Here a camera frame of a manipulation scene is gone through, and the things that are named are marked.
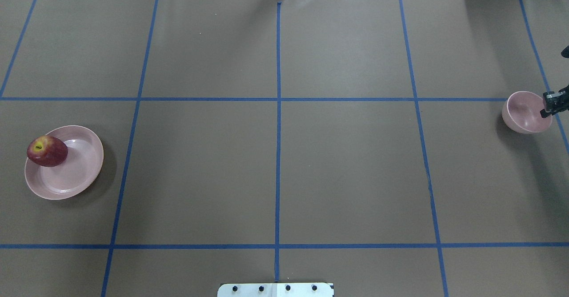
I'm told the pink bowl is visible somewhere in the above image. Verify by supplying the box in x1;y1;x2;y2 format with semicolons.
501;91;553;134

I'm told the red apple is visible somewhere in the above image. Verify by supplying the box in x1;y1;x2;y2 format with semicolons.
27;135;68;167

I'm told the pink plate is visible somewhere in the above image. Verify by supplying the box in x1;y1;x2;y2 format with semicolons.
24;125;104;200

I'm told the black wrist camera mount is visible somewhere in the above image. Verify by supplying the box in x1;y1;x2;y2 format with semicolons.
561;45;569;59

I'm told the white camera stand base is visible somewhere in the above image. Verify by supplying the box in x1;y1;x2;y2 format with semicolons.
217;282;335;297

